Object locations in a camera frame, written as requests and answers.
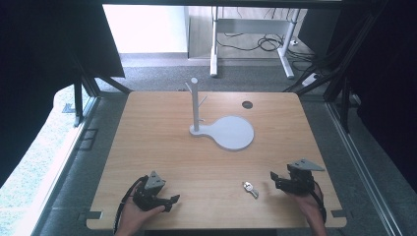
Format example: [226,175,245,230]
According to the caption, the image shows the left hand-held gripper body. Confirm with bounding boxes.
[132,170,167,212]

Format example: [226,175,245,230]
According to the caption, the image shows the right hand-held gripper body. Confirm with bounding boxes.
[276,158,327,197]

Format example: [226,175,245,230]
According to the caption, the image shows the silver key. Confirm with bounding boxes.
[242,181,260,200]

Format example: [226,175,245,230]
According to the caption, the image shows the white key holder stand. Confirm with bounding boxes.
[184,77,256,152]

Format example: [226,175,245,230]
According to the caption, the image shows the person's left hand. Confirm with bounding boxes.
[114,196,166,236]

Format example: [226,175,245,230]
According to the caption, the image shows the person's right hand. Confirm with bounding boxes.
[287,191,328,236]

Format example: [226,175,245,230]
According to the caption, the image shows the black metal stand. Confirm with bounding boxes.
[67,53,133,128]
[283,6,382,134]

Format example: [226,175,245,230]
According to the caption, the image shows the white power strip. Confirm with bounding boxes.
[301,72,321,88]

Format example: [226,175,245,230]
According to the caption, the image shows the black curtain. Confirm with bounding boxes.
[297,0,417,195]
[0,0,126,189]

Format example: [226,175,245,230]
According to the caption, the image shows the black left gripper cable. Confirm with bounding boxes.
[112,175,149,234]

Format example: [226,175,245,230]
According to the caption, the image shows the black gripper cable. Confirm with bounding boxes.
[112,175,149,234]
[310,180,328,224]

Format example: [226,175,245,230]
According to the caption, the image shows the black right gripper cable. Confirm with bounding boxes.
[310,180,328,224]

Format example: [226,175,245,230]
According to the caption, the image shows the aluminium rail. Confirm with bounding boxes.
[30,96,101,236]
[326,100,405,236]

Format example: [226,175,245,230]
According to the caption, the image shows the black floor cables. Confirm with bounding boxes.
[216,7,318,72]

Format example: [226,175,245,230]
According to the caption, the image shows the white desk frame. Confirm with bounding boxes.
[209,5,302,80]

